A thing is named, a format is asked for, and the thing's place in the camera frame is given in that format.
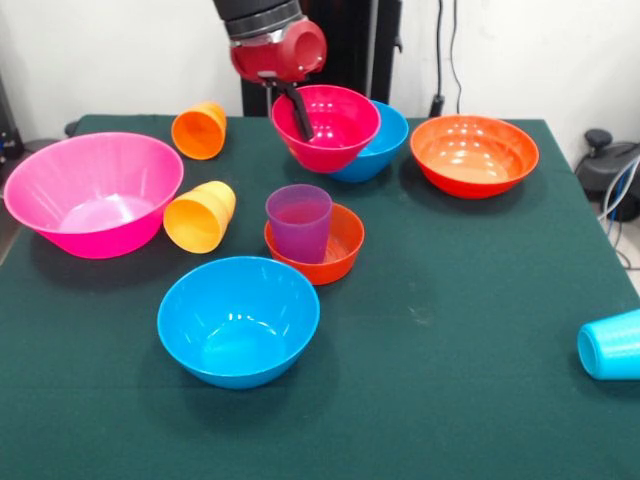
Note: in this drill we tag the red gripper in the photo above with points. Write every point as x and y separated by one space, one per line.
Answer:
280 57

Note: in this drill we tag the small crimson bowl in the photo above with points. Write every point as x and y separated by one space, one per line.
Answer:
340 130

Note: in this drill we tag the blue bowl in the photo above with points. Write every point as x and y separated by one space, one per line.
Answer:
387 145
240 330

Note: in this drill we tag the orange cup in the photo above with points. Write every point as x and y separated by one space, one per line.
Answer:
197 132

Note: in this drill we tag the purple cup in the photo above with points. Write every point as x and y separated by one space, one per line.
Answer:
300 230

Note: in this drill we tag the small orange bowl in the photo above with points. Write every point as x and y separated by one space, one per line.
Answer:
345 250

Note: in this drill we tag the yellow cup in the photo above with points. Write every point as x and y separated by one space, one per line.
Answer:
197 225

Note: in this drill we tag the large orange bowl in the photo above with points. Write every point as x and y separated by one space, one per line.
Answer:
475 160

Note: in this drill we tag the large pink bowl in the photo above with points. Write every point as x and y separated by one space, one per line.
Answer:
90 200

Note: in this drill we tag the light blue cup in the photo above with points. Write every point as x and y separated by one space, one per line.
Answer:
612 347

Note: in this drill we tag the black equipment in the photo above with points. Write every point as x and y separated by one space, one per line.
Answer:
7 125

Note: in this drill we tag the dark green table cloth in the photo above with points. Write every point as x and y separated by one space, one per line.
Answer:
125 425

